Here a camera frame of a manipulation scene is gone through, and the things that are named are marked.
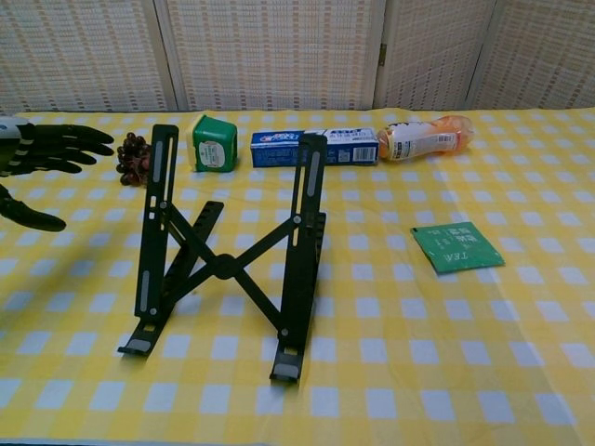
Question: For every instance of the dark red grape bunch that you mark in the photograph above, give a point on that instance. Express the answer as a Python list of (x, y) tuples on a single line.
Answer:
[(132, 160)]

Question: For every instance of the green yellow plastic cup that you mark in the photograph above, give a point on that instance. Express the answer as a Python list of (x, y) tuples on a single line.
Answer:
[(215, 146)]

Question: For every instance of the blue white toothpaste box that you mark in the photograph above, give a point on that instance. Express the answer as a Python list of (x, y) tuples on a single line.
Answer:
[(279, 148)]

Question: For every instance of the yellow white checkered tablecloth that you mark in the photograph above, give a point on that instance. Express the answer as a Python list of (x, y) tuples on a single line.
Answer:
[(418, 348)]

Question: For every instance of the orange drink bottle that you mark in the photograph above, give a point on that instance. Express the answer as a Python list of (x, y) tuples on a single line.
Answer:
[(423, 139)]

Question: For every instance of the brass screen hinge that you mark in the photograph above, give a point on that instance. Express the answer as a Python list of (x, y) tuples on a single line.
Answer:
[(382, 53)]

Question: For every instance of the green tea sachet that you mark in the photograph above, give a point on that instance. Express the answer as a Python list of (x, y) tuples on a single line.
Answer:
[(455, 248)]

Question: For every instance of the black folding rack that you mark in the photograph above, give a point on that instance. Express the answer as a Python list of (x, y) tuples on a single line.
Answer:
[(223, 267)]

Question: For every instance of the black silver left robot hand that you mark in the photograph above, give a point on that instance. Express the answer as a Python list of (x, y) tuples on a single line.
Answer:
[(51, 144)]

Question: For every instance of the white woven screen panel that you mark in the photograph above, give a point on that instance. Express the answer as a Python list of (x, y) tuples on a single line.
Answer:
[(432, 51), (269, 51), (79, 51), (544, 51)]

